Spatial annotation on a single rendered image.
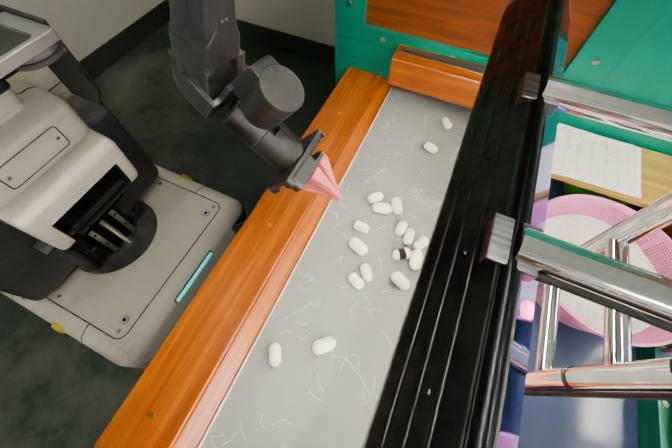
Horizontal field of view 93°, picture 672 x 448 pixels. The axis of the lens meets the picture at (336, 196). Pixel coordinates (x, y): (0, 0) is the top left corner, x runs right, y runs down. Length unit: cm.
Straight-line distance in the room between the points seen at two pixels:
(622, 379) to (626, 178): 51
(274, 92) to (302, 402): 43
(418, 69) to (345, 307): 51
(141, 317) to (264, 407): 70
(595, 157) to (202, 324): 80
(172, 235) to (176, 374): 73
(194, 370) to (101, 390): 98
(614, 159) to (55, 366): 178
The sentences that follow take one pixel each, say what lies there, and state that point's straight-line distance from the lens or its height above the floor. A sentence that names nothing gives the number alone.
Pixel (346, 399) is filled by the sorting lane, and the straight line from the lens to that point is 55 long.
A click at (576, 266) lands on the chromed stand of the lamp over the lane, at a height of 112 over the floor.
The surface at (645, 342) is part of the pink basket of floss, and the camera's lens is 70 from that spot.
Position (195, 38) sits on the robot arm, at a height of 109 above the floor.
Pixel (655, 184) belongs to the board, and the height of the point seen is 78.
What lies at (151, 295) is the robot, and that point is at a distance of 119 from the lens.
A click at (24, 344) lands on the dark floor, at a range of 173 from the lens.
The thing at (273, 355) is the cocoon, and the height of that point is 76.
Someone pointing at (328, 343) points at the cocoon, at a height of 76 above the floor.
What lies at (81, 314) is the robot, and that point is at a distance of 128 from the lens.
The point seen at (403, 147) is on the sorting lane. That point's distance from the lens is 73.
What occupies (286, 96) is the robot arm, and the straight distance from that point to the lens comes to 38.
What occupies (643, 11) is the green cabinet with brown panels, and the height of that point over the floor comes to 101.
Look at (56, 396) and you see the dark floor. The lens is 161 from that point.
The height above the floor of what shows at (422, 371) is 108.
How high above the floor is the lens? 129
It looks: 59 degrees down
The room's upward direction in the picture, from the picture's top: straight up
